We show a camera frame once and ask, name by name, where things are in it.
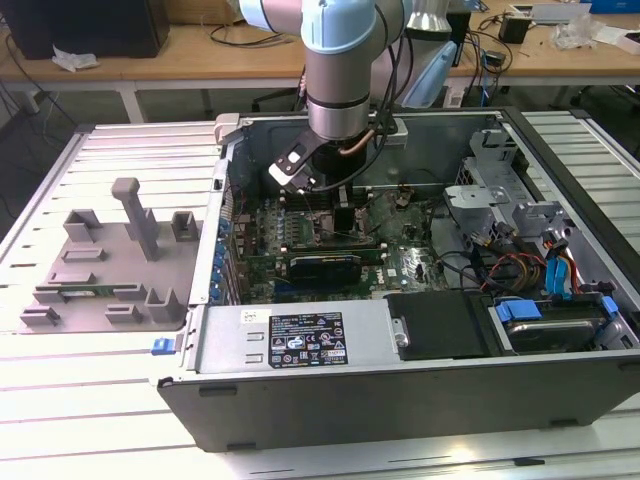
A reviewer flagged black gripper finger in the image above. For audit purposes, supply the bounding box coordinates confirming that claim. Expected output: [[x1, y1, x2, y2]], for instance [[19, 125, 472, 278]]
[[333, 185, 357, 236]]

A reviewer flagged metal socket cover frame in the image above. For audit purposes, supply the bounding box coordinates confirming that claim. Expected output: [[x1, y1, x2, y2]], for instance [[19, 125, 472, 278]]
[[355, 199, 401, 236]]

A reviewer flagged silver CPU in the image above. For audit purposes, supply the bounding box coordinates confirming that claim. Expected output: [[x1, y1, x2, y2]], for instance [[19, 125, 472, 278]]
[[322, 215, 366, 240]]

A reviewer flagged thin metal locking lever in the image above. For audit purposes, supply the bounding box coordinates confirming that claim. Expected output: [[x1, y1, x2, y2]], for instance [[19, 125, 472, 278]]
[[299, 191, 327, 235]]

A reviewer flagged CPU socket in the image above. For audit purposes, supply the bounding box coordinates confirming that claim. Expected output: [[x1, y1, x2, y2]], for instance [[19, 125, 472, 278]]
[[309, 206, 375, 247]]

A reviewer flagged black graphics card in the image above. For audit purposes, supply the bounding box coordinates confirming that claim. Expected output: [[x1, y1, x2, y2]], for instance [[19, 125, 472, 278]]
[[287, 252, 364, 287]]

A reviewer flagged green motherboard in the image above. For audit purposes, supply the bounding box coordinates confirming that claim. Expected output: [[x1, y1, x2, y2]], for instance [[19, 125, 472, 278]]
[[227, 185, 451, 304]]

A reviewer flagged grey case latch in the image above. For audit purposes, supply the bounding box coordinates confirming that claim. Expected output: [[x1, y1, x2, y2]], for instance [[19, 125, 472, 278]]
[[213, 113, 245, 146]]

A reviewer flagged silver metal disk bay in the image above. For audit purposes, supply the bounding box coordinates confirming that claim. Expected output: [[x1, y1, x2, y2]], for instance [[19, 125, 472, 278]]
[[442, 127, 581, 244]]

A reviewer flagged black plastic shroud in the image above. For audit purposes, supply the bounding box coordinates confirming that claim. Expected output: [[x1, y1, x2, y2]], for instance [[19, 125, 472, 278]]
[[385, 291, 496, 362]]

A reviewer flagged silver power supply with label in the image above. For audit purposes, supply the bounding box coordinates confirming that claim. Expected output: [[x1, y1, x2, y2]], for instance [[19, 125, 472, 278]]
[[185, 299, 401, 374]]

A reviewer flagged tall black box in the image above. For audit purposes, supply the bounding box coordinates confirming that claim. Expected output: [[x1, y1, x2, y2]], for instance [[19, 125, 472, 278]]
[[447, 8, 474, 69]]

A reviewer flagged black open PC case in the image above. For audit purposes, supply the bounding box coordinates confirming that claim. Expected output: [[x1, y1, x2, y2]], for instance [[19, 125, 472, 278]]
[[157, 105, 640, 454]]

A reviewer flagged wooden desk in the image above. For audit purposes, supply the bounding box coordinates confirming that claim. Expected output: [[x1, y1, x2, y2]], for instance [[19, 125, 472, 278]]
[[0, 0, 640, 125]]

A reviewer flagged black power adapter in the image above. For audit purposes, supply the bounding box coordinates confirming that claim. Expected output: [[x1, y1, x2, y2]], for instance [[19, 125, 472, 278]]
[[498, 14, 531, 44]]

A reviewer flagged grey parts rack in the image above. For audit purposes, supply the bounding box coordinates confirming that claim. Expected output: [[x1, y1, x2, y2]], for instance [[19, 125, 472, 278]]
[[18, 177, 206, 334]]

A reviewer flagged hard disk in blue carrier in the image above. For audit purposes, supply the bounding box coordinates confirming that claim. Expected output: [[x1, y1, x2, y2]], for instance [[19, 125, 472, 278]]
[[492, 294, 621, 356]]

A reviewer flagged green RAM stick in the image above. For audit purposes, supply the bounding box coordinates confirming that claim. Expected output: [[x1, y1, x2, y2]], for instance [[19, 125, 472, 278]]
[[58, 283, 142, 300]]

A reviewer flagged grey flat device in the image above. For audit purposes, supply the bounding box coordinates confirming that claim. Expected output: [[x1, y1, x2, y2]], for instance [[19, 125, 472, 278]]
[[509, 2, 594, 26]]

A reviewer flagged clear plastic bag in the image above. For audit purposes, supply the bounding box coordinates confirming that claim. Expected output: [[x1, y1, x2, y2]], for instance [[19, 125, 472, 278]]
[[552, 12, 601, 51]]

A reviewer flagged large black box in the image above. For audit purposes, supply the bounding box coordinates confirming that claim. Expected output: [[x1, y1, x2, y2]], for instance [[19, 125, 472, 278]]
[[0, 0, 171, 60]]

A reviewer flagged white crumpled paper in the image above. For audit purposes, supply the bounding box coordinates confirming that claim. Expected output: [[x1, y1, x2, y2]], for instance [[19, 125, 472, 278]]
[[51, 44, 100, 72]]

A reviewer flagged white flat box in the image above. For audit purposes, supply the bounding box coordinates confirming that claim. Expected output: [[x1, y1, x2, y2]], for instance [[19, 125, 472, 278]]
[[594, 24, 640, 56]]

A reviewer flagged blue box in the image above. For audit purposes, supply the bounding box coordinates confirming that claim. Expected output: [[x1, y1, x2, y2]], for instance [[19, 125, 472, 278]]
[[592, 0, 640, 14]]

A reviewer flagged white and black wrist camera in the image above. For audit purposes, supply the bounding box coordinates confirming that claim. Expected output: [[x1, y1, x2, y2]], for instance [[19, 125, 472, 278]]
[[268, 128, 321, 195]]

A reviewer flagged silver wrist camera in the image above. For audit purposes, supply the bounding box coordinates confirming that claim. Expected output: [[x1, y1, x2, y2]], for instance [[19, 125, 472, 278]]
[[368, 117, 410, 147]]

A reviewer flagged red yellow power wire bundle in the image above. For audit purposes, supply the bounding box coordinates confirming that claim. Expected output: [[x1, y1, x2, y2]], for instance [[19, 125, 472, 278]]
[[478, 251, 547, 297]]

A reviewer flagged blue flat data wire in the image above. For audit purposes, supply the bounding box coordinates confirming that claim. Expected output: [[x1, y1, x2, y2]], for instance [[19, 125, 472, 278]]
[[546, 255, 565, 302], [560, 251, 580, 297]]

